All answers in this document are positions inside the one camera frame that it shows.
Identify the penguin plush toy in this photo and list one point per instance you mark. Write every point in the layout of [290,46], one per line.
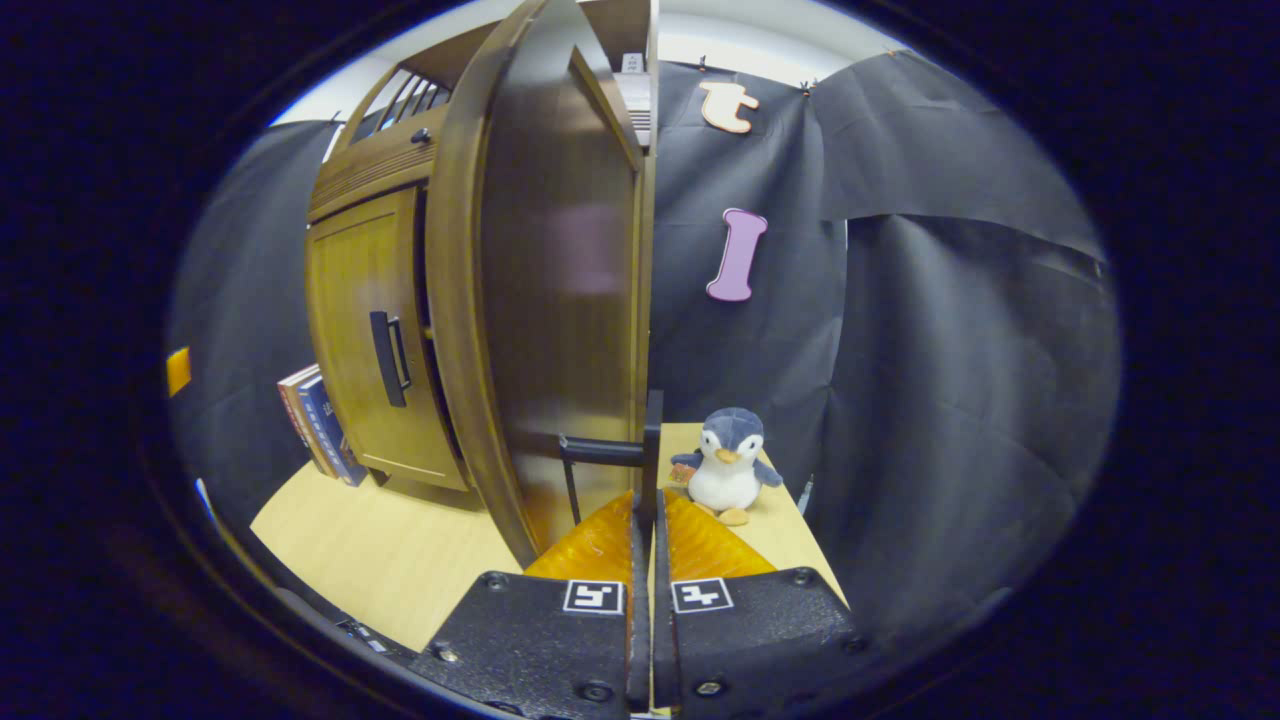
[727,470]

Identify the wooden cabinet drawer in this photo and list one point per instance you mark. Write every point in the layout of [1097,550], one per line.
[370,165]

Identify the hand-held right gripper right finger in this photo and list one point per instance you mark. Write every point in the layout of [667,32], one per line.
[760,640]

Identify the black backdrop cloth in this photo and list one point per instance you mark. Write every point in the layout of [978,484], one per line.
[950,350]

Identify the blue cover book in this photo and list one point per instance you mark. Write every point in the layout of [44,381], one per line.
[330,430]

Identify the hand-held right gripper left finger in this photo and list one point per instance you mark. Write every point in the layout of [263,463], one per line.
[540,650]

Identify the wooden double-door shoe cabinet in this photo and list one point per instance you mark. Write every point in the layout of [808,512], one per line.
[385,160]

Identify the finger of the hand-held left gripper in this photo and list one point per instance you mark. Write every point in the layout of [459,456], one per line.
[178,372]

